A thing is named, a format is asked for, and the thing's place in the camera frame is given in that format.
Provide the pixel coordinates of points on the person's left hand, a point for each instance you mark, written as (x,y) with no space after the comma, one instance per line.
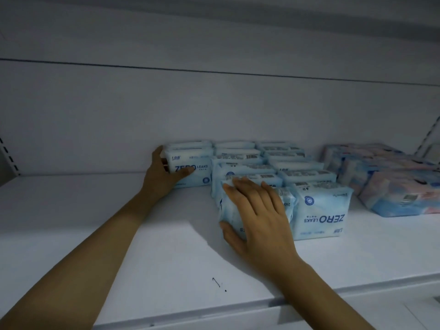
(156,178)

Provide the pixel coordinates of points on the person's right hand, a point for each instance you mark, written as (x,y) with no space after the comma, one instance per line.
(264,230)

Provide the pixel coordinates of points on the person's right thumb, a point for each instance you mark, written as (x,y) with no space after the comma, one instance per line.
(232,237)

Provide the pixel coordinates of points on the person's right little finger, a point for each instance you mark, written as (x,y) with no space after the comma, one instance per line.
(282,207)

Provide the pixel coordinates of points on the person's right middle finger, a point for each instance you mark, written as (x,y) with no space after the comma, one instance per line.
(250,195)

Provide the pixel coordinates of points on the person's left thumb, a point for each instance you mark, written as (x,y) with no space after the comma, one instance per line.
(182,173)

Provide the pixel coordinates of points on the light blue pad packet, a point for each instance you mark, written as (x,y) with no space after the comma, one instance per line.
(230,211)
(192,161)

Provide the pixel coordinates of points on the person's left forearm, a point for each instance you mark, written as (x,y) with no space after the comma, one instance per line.
(86,257)

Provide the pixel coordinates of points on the person's right forearm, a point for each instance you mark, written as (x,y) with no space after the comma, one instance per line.
(316,298)

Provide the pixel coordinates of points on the rows of light blue packs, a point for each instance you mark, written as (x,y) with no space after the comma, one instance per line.
(321,216)

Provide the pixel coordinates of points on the pile of pink blue packs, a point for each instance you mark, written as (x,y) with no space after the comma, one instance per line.
(395,188)

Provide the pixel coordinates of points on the white shelf board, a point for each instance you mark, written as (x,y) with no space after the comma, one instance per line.
(68,202)

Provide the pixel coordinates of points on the white slotted shelf upright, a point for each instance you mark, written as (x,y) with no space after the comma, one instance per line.
(8,158)
(428,133)

